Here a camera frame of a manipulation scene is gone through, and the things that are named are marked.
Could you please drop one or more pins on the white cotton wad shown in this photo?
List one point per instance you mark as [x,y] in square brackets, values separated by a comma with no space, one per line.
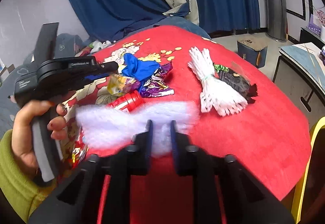
[114,127]

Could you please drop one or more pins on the person's left forearm green sleeve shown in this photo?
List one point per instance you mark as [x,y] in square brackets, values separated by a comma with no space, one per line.
[15,188]

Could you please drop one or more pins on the red printed small container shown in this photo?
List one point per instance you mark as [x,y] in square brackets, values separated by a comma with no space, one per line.
[127,101]

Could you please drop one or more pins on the blue cloth piece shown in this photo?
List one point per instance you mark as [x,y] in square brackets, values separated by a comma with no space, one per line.
[137,66]

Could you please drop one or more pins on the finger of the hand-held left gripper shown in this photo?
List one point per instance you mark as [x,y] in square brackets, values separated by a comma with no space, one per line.
[88,82]
[109,66]

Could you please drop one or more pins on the yellow chair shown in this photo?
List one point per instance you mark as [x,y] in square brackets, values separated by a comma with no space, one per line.
[314,137]

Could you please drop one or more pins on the red floral blanket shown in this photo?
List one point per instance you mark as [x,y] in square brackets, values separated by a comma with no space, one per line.
[254,137]

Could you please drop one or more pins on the long red snack wrapper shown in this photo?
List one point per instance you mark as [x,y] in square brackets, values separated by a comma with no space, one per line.
[80,149]

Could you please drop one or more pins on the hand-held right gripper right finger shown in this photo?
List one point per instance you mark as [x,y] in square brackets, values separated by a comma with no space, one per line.
[175,142]

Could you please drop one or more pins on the white black cabinet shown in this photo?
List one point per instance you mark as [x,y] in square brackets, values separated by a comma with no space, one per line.
[292,79]

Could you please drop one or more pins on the white vase with red branches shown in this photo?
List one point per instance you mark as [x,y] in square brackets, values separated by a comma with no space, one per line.
[323,28]

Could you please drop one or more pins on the grey tower air conditioner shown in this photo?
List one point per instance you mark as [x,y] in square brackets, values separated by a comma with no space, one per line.
[275,6]

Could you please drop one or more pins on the person's left hand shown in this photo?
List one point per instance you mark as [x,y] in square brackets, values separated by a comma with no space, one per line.
[24,137]

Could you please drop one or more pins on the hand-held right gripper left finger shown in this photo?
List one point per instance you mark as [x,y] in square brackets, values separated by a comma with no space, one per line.
[149,137]

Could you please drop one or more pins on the yellow white snack packet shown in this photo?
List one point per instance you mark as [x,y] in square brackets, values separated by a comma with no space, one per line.
[116,85]

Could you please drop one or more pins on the black snack wrapper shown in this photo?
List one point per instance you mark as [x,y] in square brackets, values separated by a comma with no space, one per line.
[233,79]

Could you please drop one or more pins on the purple snack wrapper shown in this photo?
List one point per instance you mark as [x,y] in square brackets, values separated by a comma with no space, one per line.
[162,69]
[157,89]

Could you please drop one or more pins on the grey blue pillow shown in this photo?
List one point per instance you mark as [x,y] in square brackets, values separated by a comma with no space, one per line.
[68,44]

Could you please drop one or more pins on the purple box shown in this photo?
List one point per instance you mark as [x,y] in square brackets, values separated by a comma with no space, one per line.
[313,25]

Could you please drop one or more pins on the pile of small clothes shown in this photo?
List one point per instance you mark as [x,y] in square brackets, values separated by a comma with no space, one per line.
[99,46]

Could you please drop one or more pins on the blue box stool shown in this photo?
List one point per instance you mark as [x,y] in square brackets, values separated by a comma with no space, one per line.
[251,54]

